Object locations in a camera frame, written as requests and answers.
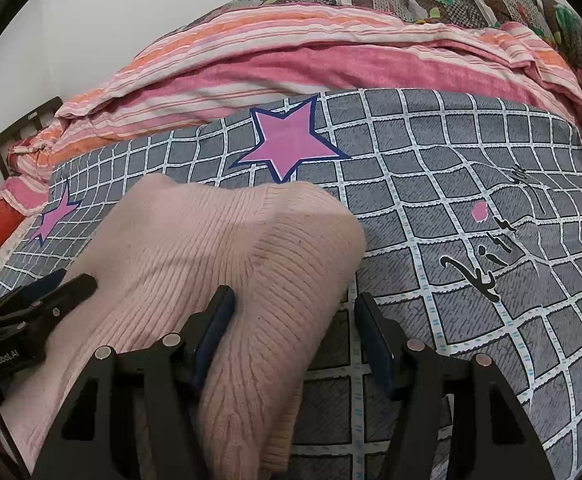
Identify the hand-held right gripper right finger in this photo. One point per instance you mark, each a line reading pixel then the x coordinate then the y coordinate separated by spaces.
pixel 373 340

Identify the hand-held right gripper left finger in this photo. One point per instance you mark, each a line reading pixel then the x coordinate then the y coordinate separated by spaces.
pixel 213 330

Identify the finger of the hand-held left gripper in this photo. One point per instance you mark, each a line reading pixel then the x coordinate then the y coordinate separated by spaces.
pixel 61 300
pixel 36 285

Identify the pink ribbed knit sweater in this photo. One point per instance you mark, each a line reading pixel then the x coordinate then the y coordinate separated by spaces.
pixel 196 260

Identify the dark wooden bed headboard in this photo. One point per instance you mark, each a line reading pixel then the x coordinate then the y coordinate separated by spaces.
pixel 1 145

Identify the grey checked star blanket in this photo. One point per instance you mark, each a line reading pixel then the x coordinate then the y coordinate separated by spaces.
pixel 446 185

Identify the pink orange striped quilt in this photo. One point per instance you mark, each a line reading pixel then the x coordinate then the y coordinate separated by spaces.
pixel 271 70

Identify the brown green floral blanket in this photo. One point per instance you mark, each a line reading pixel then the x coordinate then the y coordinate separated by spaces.
pixel 421 2

